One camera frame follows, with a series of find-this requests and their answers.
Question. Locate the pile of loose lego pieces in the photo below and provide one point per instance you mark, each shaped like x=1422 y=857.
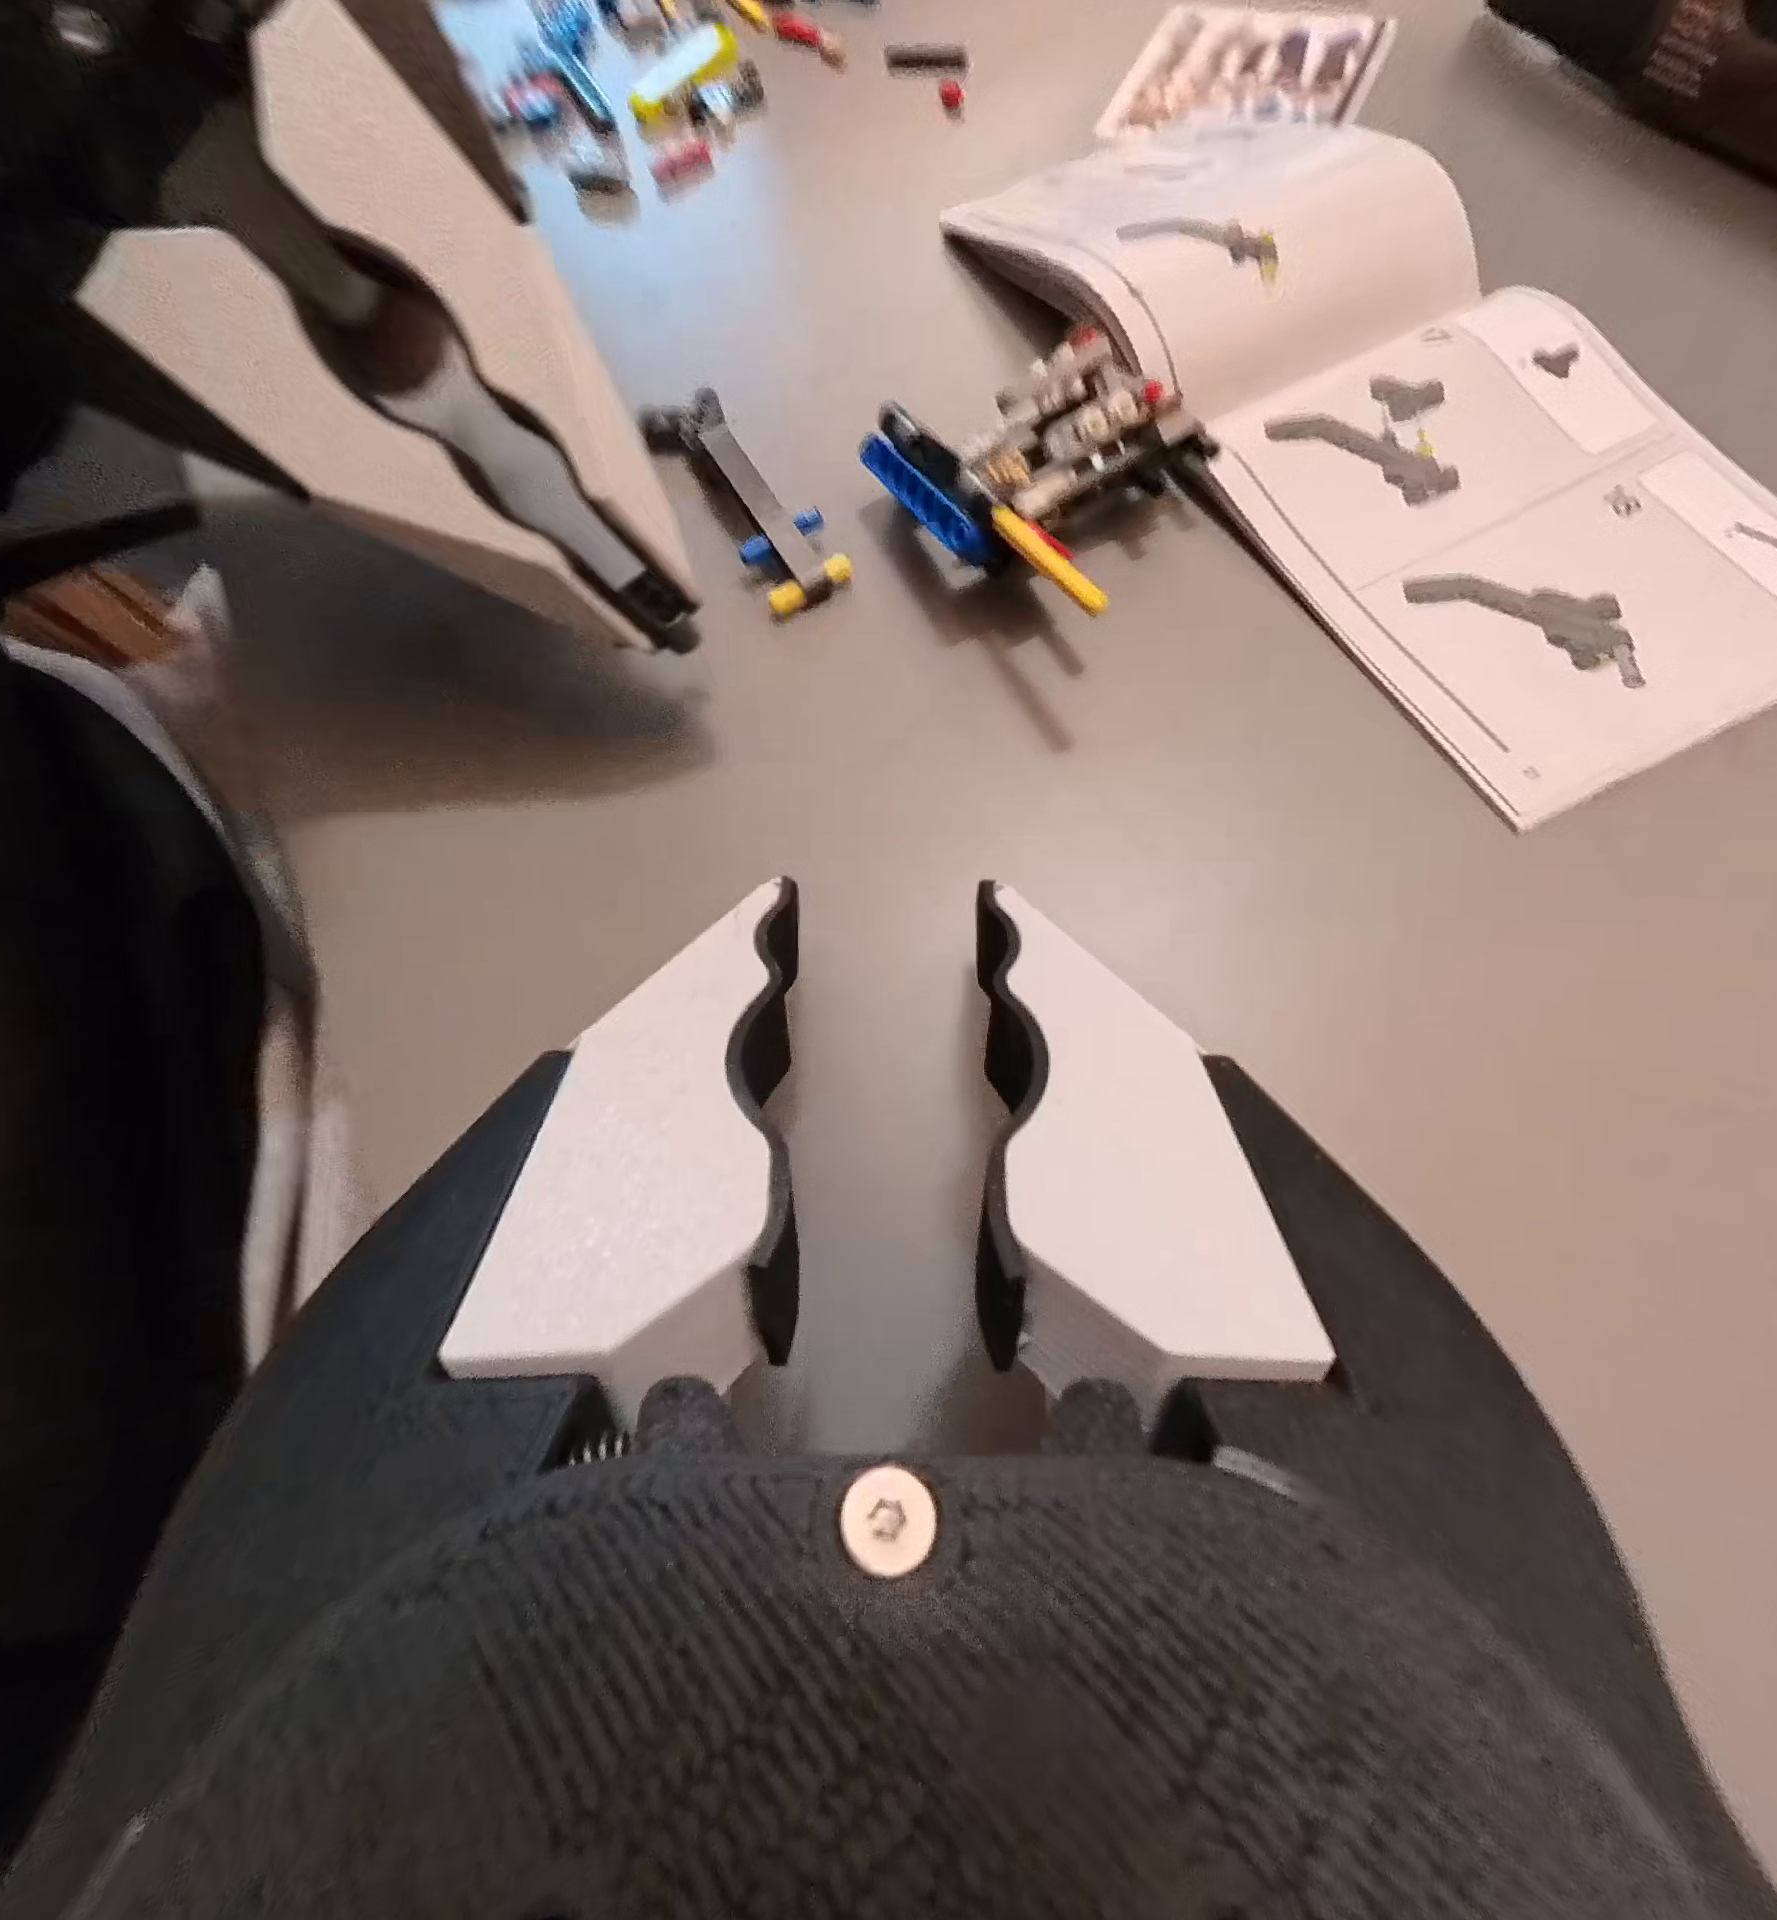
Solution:
x=678 y=73

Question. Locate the lego instruction booklet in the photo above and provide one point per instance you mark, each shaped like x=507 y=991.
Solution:
x=1428 y=451

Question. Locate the black lego axle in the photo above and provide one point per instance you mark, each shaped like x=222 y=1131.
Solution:
x=925 y=57

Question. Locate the dark grey beam with pins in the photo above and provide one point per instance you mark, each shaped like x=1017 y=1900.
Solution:
x=754 y=487

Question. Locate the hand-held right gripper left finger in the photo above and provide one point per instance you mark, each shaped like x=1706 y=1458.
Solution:
x=619 y=1199

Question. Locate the partly built lego chassis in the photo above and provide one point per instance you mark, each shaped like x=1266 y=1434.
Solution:
x=1039 y=451

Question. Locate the lego sticker sheet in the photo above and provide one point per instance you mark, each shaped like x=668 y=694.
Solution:
x=1247 y=67

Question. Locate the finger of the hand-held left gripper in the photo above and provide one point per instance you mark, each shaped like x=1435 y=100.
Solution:
x=439 y=225
x=273 y=390

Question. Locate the wooden board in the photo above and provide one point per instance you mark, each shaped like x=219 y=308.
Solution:
x=78 y=615

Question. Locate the lego set cardboard box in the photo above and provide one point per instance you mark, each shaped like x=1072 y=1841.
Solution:
x=1713 y=91

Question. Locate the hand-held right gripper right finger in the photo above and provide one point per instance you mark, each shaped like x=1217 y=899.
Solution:
x=1157 y=1199

